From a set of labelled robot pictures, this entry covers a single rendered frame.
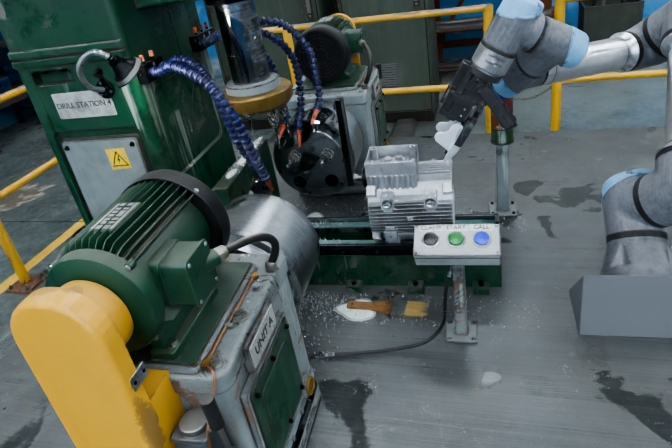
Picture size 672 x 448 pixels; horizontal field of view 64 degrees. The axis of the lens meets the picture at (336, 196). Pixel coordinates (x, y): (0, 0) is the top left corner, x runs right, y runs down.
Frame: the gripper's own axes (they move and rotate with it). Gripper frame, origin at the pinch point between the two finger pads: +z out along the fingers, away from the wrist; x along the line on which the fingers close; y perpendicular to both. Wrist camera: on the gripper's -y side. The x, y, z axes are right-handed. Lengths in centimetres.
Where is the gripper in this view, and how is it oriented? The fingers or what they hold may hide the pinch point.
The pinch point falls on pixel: (450, 153)
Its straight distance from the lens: 123.1
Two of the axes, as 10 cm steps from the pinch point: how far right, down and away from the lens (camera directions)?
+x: -2.1, 4.9, -8.5
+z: -3.5, 7.7, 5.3
